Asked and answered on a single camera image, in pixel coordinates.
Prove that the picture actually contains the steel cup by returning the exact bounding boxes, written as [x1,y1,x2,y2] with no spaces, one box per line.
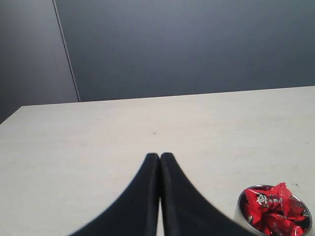
[233,184,313,236]

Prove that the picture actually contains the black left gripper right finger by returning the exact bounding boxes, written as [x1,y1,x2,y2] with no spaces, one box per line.
[160,152,253,236]

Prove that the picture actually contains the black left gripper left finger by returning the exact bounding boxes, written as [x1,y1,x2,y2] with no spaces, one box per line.
[72,153,160,236]

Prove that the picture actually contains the red candies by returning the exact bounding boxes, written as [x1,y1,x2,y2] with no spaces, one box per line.
[242,182,311,236]

